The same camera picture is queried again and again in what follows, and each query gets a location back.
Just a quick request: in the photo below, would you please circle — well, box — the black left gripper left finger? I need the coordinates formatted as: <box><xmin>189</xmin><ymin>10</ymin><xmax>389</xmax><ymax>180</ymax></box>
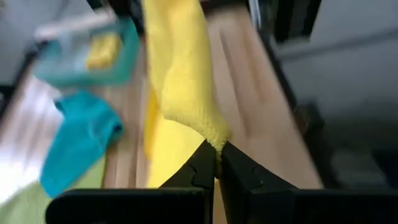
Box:
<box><xmin>45</xmin><ymin>139</ymin><xmax>217</xmax><ymax>224</ymax></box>

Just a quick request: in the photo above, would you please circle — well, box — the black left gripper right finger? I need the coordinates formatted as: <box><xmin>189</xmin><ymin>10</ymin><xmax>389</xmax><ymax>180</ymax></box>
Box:
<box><xmin>218</xmin><ymin>141</ymin><xmax>398</xmax><ymax>224</ymax></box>

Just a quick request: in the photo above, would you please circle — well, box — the green translucent plastic tray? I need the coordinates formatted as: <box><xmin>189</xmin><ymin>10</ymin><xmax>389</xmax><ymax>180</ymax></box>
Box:
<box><xmin>32</xmin><ymin>17</ymin><xmax>141</xmax><ymax>89</ymax></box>

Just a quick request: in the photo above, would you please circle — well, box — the teal microfiber towel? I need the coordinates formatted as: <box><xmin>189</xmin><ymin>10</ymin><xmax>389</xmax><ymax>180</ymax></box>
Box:
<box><xmin>39</xmin><ymin>90</ymin><xmax>125</xmax><ymax>199</ymax></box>

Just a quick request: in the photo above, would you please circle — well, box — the green microfiber towel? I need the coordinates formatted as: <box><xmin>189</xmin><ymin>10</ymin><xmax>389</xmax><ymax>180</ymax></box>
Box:
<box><xmin>0</xmin><ymin>157</ymin><xmax>106</xmax><ymax>224</ymax></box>

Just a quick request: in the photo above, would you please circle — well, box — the black metal table frame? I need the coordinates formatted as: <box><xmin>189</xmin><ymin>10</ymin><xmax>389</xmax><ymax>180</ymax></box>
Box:
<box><xmin>248</xmin><ymin>0</ymin><xmax>398</xmax><ymax>194</ymax></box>

